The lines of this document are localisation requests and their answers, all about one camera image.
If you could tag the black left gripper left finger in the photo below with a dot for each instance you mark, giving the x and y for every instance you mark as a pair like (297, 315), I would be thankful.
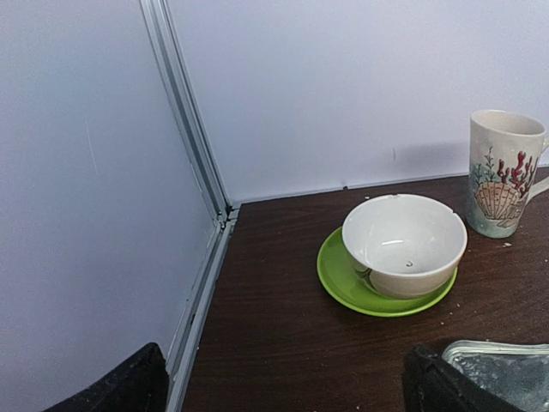
(139, 383)

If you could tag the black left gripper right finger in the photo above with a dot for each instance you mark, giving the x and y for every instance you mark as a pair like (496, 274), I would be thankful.
(430, 383)

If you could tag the bunny tin lid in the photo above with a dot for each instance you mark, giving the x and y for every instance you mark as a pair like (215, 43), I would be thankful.
(516, 373)

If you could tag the green saucer plate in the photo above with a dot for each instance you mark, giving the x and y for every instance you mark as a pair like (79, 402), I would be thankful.
(341, 282)

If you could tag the white ceramic bowl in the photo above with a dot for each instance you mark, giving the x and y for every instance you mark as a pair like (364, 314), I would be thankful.
(404, 246)

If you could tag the seashell coral mug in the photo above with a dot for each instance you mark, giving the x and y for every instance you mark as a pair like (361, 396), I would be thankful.
(504, 153)

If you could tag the left aluminium frame post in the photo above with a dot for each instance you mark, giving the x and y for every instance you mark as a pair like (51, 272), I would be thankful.
(174, 75)

